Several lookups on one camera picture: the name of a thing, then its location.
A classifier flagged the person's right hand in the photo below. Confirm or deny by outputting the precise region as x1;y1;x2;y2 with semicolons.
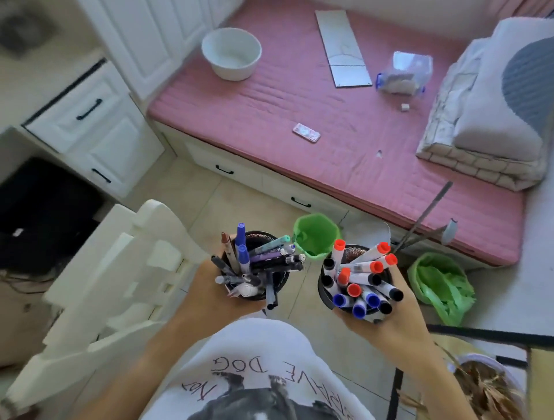
332;264;434;369

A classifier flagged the person's left hand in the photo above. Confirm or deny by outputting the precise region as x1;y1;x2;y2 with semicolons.
179;235;267;326

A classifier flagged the black mesh pen cup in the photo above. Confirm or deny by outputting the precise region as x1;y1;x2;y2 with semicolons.
220;230;291;302

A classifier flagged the black mesh marker cup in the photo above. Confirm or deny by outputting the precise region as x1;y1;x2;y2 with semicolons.
317;244;394;323

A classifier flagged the person's right forearm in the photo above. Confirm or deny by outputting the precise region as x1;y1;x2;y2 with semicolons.
392;346;479;420

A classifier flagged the person's left forearm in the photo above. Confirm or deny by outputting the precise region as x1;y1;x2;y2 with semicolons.
65;309;213;420

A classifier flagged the large green-lined waste bin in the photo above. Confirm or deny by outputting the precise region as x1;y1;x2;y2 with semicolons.
407;252;477;328

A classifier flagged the bunch of whiteboard markers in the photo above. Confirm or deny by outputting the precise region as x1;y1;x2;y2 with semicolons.
321;239;405;320

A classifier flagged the bunch of assorted pens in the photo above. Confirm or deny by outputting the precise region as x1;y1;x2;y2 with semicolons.
210;222;307;311

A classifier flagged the grey metal stick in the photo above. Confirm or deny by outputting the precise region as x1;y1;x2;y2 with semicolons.
392;181;454;256

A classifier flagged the white bed base with drawers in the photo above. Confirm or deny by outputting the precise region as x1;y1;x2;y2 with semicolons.
151;121;490;271

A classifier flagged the small green-lined waste bin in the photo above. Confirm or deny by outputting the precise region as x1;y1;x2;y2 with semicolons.
293;212;343;260

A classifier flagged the white wooden chair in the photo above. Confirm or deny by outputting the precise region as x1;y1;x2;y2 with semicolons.
3;199;211;413

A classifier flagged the white printed t-shirt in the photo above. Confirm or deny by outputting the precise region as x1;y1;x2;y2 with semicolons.
141;318;377;420

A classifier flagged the dried plant in pot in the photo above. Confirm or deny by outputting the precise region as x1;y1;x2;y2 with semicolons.
398;342;529;420

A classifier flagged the folded white quilt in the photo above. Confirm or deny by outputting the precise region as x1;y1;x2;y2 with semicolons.
416;37;551;192

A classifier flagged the small pink blister pack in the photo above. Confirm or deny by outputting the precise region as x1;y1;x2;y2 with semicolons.
292;123;322;144

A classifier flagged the pink mattress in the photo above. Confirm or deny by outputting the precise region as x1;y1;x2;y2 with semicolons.
147;0;527;267

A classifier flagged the white drawer cabinet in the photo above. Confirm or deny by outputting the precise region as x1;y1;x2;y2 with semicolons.
22;58;165;200

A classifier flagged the black box under desk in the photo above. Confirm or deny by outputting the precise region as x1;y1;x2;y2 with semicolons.
0;157;105;278

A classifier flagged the white bowl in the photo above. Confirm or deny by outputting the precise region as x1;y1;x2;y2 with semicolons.
201;27;263;82

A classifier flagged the white and grey pillow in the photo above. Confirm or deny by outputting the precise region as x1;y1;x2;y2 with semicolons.
453;16;554;163

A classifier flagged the clear plastic container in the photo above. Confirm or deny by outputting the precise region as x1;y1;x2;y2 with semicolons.
375;51;434;96

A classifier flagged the white wardrobe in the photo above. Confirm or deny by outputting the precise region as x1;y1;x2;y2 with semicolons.
76;0;247;103

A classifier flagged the grey rectangular panel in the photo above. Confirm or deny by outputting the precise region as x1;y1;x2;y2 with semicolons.
315;10;373;89

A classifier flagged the grey stick with pale handle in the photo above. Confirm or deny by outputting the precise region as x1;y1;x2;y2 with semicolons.
396;218;458;252

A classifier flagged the black metal frame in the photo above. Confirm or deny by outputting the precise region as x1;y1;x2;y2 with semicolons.
386;324;554;420

